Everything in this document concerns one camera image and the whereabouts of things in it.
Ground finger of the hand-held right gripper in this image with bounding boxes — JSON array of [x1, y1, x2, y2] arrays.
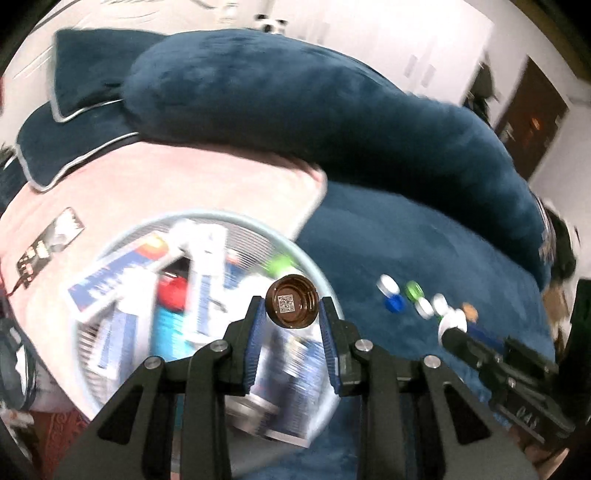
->
[[466, 323, 507, 356], [443, 328, 509, 376]]

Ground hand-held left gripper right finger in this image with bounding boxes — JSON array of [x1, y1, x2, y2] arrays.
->
[[320, 296, 539, 480]]

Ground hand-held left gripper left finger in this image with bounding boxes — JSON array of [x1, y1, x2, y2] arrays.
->
[[55, 295, 269, 480]]

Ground white bottle cap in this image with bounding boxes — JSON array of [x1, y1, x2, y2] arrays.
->
[[438, 310, 467, 340]]

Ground brown bottle cap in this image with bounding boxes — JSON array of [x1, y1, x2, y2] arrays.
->
[[265, 274, 320, 329]]

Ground cluster of white caps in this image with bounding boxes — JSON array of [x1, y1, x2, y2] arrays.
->
[[378, 274, 451, 320]]

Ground grey mesh basket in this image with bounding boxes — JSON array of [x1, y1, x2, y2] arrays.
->
[[69, 210, 342, 446]]

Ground person's right hand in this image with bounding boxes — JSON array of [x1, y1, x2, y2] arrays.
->
[[510, 427, 571, 480]]

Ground cardboard box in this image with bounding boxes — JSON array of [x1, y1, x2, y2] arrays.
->
[[544, 284, 573, 324]]

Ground red bottle cap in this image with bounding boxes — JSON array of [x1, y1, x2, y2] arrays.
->
[[158, 276, 188, 311]]

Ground black white bag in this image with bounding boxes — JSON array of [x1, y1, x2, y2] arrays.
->
[[540, 217, 580, 282]]

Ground blue white carton orange dot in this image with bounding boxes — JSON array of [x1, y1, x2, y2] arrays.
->
[[67, 233, 174, 324]]

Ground pink blanket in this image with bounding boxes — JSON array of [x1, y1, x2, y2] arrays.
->
[[0, 138, 328, 411]]

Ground red patterned rug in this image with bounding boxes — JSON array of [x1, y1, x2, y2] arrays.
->
[[28, 401, 100, 480]]

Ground brown wooden door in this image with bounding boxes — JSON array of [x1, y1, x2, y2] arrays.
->
[[494, 55, 568, 181]]

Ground blue bolster pillow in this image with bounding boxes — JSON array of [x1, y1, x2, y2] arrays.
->
[[122, 28, 555, 287]]

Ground dark hanging clothes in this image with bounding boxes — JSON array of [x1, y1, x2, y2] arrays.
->
[[466, 62, 502, 121]]

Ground dark blue pillow grey piping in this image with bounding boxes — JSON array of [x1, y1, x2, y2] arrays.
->
[[53, 28, 171, 123], [16, 99, 141, 192]]

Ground black white plush toy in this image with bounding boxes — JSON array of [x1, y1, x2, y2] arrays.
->
[[254, 14, 287, 35]]

